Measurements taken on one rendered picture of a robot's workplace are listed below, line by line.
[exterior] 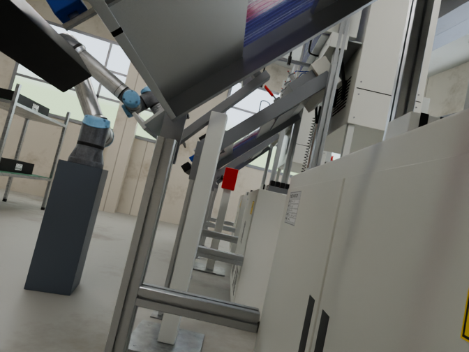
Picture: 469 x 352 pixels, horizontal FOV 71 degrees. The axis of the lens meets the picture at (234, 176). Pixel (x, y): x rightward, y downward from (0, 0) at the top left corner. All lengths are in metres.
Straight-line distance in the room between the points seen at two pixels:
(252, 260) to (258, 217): 0.19
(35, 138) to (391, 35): 4.84
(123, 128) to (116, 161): 0.50
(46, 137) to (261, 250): 4.49
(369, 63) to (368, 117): 0.25
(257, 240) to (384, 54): 1.03
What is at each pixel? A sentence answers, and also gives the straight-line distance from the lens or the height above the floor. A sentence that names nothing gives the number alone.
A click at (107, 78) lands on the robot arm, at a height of 0.95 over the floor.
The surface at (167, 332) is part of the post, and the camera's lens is 1.28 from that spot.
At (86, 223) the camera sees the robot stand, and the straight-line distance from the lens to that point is 1.56.
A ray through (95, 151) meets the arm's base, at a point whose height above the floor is 0.62.
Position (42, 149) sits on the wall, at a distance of 5.54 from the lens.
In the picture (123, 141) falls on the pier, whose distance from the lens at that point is 5.08.
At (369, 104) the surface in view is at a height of 1.11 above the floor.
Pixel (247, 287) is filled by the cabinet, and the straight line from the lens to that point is 1.51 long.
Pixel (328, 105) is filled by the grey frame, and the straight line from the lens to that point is 1.56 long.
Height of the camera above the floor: 0.54
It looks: 4 degrees up
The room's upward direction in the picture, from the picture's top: 13 degrees clockwise
